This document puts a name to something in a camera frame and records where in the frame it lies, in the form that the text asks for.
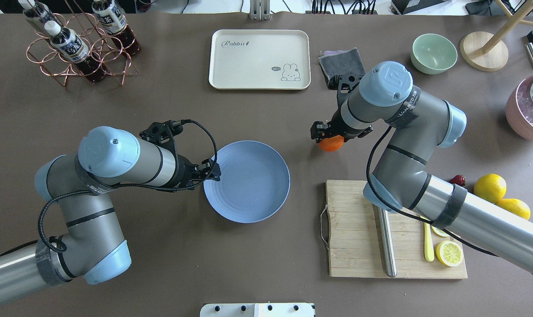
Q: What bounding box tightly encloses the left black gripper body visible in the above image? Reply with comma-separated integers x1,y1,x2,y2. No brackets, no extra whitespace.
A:
139,120,221,191

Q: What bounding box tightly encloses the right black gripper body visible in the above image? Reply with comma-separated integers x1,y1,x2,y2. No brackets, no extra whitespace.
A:
310,74,373,142

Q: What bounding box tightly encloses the orange fruit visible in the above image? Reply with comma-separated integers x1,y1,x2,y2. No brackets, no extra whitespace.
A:
317,135,345,152

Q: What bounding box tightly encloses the blue plate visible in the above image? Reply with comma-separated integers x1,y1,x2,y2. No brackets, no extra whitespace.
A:
204,140,290,224

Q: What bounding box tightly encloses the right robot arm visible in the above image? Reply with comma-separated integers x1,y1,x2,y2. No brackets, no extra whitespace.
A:
310,61,533,275

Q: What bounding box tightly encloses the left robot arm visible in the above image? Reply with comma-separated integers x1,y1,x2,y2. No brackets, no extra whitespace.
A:
0,120,221,306

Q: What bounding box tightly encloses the grey cloth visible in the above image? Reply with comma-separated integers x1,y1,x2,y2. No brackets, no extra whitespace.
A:
317,48,366,90

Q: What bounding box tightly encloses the green bowl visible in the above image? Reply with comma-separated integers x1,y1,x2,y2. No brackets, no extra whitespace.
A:
410,33,458,75

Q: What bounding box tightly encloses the cream rabbit tray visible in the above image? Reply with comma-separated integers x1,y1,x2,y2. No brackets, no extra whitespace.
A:
208,29,311,90

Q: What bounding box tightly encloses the wooden cup stand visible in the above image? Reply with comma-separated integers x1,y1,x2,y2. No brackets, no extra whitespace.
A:
459,0,533,72

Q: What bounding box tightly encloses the red strawberry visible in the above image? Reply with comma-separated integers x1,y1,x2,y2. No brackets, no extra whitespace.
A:
448,174,466,187

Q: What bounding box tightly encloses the wooden cutting board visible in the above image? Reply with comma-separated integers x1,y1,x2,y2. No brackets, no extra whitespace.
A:
325,179,468,280

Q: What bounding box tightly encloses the tea bottle bottom right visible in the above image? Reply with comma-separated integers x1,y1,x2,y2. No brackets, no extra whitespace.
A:
92,0,141,56

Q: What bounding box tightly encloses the tea bottle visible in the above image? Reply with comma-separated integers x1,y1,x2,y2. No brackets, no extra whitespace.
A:
44,21,106,82
92,0,141,56
18,0,60,33

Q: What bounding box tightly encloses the lemon slice lower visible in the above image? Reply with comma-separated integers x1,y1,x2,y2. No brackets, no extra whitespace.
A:
430,226,451,238

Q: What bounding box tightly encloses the tea bottle bottom left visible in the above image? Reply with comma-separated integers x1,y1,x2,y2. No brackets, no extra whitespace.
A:
44,21,106,82

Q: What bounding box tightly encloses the whole lemon far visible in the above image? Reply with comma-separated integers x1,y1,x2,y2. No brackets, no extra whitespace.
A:
473,174,507,203

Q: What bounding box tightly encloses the whole lemon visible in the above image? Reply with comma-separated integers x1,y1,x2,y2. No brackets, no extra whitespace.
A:
473,174,507,203
495,198,531,220

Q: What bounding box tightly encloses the pink bowl with ice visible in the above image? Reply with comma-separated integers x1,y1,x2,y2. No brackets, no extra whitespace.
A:
505,76,533,142

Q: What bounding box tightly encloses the yellow plastic knife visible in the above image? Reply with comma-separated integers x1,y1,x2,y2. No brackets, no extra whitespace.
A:
423,221,435,262

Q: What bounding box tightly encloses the steel muddler black tip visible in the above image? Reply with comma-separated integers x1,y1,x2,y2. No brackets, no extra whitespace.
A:
377,207,397,278

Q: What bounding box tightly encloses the lemon half upper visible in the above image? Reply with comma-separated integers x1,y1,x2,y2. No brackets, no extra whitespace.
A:
435,241,464,267

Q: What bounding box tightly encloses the whole lemon near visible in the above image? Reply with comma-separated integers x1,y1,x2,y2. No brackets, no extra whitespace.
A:
495,198,531,220

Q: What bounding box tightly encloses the tea bottle top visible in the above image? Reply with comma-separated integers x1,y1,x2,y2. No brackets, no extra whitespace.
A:
18,0,60,33

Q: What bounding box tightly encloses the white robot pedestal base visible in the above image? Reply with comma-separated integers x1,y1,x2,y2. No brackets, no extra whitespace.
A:
199,302,316,317

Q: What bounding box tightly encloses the copper wire bottle rack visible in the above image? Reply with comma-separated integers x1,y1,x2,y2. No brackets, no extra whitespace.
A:
19,0,141,86

